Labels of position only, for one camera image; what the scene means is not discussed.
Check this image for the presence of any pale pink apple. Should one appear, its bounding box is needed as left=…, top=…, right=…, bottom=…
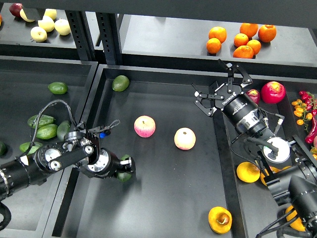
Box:
left=174, top=127, right=196, bottom=150

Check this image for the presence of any yellow pear middle right tray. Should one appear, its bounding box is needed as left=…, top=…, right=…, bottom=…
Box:
left=260, top=166, right=281, bottom=186

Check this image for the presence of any green avocado tray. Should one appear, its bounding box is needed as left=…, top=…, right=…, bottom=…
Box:
left=36, top=123, right=58, bottom=140
left=19, top=142, right=43, bottom=154
left=48, top=81, right=68, bottom=95
left=27, top=115, right=55, bottom=128

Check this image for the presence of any dark green avocado upright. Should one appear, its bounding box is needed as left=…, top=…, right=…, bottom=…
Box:
left=56, top=120, right=71, bottom=141

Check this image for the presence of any cherry tomato bunch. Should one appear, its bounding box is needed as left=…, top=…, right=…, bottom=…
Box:
left=291, top=91, right=317, bottom=132

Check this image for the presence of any small orange centre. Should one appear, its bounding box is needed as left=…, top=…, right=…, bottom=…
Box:
left=233, top=33, right=249, bottom=47

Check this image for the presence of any orange lower left of group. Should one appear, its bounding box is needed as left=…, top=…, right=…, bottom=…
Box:
left=206, top=38, right=221, bottom=54

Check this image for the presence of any orange front of group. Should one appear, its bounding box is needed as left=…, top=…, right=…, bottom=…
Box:
left=233, top=45, right=254, bottom=59

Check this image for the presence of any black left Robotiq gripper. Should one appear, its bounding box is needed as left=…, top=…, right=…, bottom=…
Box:
left=79, top=148, right=136, bottom=179

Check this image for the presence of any green avocado at tray corner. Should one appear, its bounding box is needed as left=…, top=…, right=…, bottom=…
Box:
left=112, top=75, right=130, bottom=92

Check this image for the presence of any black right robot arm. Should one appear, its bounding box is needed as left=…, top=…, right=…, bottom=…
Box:
left=195, top=59, right=317, bottom=238

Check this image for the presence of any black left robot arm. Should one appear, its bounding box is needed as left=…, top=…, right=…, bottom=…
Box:
left=0, top=99, right=135, bottom=200

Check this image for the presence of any orange top centre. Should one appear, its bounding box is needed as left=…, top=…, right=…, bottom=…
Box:
left=240, top=23, right=259, bottom=38

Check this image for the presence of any black perforated shelf post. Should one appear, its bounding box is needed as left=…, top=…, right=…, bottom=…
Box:
left=96, top=12, right=123, bottom=65

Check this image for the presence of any large red apple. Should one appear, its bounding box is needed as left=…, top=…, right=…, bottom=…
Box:
left=261, top=81, right=286, bottom=104

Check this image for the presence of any red chili pepper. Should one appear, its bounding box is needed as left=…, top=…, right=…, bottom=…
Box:
left=305, top=117, right=317, bottom=144

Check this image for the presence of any pink red apple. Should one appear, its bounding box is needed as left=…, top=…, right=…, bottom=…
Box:
left=134, top=115, right=156, bottom=138

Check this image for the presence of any black centre tray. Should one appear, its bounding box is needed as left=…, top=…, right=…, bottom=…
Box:
left=42, top=63, right=248, bottom=238

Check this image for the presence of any orange top right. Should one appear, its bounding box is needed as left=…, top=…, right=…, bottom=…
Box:
left=258, top=25, right=277, bottom=43

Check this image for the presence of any pale yellow pear front left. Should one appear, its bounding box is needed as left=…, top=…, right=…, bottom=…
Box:
left=30, top=26, right=48, bottom=43

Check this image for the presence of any pale yellow pear centre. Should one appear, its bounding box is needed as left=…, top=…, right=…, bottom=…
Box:
left=38, top=15, right=55, bottom=32

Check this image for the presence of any pale yellow pear back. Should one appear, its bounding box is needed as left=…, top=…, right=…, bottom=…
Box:
left=44, top=8, right=57, bottom=20

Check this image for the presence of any small dark red apple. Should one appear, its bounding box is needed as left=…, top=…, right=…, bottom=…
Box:
left=246, top=89, right=261, bottom=105

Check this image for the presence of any orange top left of group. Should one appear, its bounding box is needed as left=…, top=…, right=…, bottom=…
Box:
left=209, top=26, right=227, bottom=44

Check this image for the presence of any orange of group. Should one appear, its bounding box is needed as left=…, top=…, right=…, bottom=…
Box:
left=206, top=38, right=221, bottom=54
left=209, top=26, right=227, bottom=44
left=233, top=45, right=254, bottom=59

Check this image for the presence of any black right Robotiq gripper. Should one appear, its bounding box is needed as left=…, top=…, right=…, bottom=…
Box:
left=191, top=59, right=263, bottom=136

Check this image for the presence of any green avocado lower left tray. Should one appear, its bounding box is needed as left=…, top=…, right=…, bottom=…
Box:
left=19, top=142, right=43, bottom=154

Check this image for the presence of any yellow pear with long stem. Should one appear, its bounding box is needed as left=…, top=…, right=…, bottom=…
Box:
left=236, top=162, right=261, bottom=183

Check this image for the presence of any orange lower right small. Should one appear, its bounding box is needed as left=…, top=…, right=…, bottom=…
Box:
left=247, top=40, right=262, bottom=55

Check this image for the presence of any green avocado upper left tray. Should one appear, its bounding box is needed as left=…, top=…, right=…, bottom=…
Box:
left=48, top=81, right=68, bottom=95

